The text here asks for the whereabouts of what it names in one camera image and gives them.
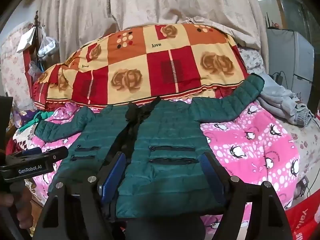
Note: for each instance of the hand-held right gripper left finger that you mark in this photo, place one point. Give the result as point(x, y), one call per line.
point(113, 177)

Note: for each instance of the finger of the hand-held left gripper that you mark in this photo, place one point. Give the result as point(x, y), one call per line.
point(32, 151)
point(56, 155)

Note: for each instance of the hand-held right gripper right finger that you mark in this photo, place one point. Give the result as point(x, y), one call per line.
point(212, 177)

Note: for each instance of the green puffer jacket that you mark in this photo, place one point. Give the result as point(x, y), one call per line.
point(162, 175)

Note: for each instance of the person's left hand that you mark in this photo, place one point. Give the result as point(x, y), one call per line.
point(25, 205)

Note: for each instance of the teal green garment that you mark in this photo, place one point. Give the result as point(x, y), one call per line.
point(30, 123)

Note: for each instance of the purple cloth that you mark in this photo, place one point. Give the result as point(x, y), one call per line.
point(21, 118)

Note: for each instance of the pink penguin blanket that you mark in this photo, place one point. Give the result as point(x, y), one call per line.
point(250, 140)

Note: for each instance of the clear plastic bag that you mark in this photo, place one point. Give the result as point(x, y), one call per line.
point(34, 67)
point(46, 46)

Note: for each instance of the floral pink cloth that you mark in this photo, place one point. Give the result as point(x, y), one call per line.
point(13, 65)

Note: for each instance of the floral beige bed sheet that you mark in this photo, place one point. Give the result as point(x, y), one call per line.
point(307, 145)

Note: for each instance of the red printed cloth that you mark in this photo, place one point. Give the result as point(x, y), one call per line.
point(305, 220)

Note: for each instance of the grey sweatpants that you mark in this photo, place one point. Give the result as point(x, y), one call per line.
point(282, 100)

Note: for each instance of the white paper bag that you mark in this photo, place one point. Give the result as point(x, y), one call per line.
point(26, 40)

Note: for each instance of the wooden coat rack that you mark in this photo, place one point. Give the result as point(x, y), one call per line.
point(37, 37)

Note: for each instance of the red yellow rose pillow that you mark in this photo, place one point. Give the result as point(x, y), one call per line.
point(155, 65)

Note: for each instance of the black power adapter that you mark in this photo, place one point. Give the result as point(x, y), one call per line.
point(279, 78)

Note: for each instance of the beige crumpled bedding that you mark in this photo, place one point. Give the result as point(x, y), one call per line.
point(237, 33)

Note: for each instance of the grey white refrigerator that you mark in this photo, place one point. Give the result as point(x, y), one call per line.
point(300, 55)

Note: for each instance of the black router with antennas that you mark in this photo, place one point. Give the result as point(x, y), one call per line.
point(271, 23)

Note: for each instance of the beige patterned curtain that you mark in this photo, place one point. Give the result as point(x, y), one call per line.
point(150, 2)

